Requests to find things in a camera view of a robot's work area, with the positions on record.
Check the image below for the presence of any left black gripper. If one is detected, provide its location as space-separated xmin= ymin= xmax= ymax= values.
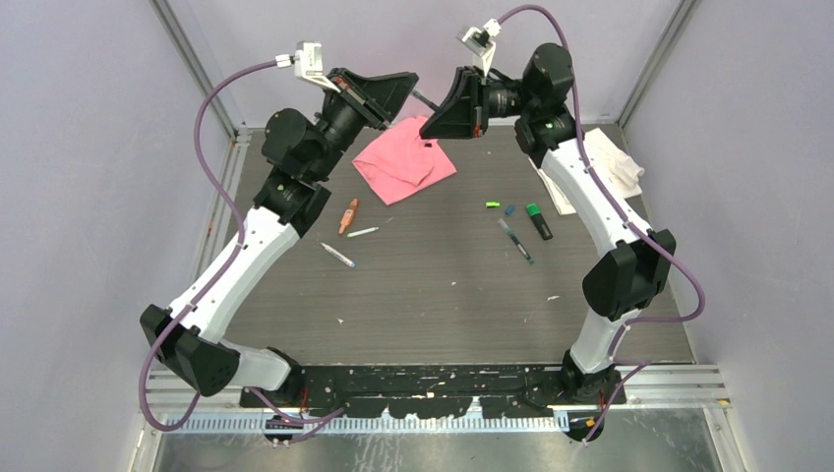
xmin=319 ymin=74 xmax=429 ymax=184

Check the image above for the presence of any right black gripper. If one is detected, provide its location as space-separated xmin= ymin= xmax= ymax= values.
xmin=416 ymin=65 xmax=535 ymax=140

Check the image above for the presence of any black pen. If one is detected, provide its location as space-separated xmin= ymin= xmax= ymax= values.
xmin=410 ymin=89 xmax=439 ymax=111

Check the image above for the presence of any black green highlighter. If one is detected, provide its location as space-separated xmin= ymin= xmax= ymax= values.
xmin=525 ymin=204 xmax=553 ymax=241

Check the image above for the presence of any green gel pen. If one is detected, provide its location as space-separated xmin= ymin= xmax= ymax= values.
xmin=498 ymin=218 xmax=535 ymax=265

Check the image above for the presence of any white blue marker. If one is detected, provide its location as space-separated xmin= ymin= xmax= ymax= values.
xmin=321 ymin=242 xmax=356 ymax=268

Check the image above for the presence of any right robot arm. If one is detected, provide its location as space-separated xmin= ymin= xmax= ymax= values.
xmin=420 ymin=43 xmax=677 ymax=403

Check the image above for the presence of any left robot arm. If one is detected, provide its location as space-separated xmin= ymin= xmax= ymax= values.
xmin=140 ymin=68 xmax=419 ymax=406

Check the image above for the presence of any white marker pen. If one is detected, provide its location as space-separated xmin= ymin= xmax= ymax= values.
xmin=346 ymin=226 xmax=381 ymax=238

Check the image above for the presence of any pink cloth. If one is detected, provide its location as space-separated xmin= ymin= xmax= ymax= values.
xmin=352 ymin=116 xmax=457 ymax=206

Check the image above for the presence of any orange highlighter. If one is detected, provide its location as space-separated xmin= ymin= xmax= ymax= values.
xmin=338 ymin=198 xmax=359 ymax=236

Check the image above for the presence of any white cloth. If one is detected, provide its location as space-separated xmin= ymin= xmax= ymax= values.
xmin=532 ymin=128 xmax=645 ymax=215

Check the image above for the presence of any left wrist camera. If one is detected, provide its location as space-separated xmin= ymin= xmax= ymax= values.
xmin=274 ymin=41 xmax=338 ymax=91

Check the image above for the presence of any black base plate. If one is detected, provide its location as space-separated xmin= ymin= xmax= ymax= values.
xmin=240 ymin=364 xmax=626 ymax=419

